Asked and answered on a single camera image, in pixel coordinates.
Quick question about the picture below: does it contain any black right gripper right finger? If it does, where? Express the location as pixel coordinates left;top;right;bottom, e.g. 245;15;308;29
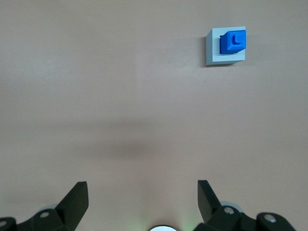
192;180;297;231

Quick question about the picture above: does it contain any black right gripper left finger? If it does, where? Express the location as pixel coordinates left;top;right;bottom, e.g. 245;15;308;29
0;181;90;231

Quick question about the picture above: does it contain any blue plastic insert part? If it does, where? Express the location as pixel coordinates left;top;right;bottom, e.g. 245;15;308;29
219;29;247;56

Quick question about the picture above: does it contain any gray square base block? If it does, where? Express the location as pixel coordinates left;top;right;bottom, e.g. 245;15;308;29
205;26;246;68

